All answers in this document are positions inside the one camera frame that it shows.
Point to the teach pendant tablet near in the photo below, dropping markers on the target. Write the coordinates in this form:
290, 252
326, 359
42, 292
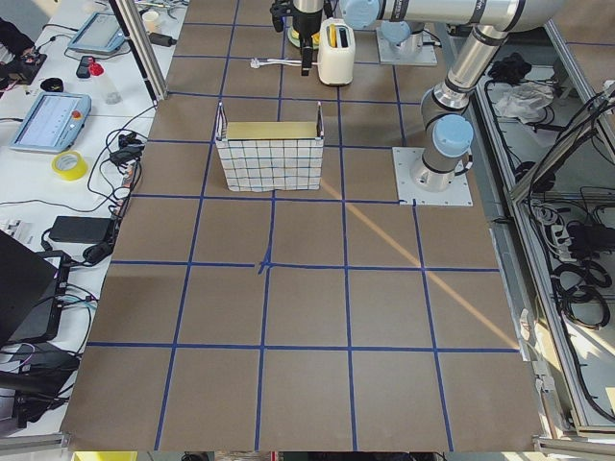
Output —
53, 123

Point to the black small bowl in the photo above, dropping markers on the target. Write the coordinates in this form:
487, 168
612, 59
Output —
52, 85

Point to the black power adapter brick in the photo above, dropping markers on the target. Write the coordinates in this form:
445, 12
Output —
76, 229

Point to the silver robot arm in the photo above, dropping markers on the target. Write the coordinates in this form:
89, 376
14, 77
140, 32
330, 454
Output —
450, 134
306, 20

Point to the yellow tape roll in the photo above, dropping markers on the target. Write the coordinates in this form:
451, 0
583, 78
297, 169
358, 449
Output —
69, 166

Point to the white toaster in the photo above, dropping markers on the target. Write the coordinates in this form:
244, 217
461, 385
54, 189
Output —
336, 54

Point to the paper cup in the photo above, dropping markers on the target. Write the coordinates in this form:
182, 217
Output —
151, 21

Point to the teach pendant tablet far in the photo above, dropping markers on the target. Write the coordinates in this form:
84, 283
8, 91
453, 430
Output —
101, 34

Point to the aluminium frame post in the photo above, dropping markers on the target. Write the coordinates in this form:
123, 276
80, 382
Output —
135, 33

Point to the black wire mesh basket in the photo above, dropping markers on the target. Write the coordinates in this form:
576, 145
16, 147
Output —
268, 165

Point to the red capped clear bottle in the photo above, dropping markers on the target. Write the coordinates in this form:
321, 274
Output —
103, 83

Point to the black laptop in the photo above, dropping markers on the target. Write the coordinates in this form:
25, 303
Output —
32, 285

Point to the teach pendant tablet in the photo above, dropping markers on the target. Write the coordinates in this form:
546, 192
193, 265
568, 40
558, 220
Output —
53, 123
101, 34

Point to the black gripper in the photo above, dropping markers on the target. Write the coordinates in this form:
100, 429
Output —
304, 25

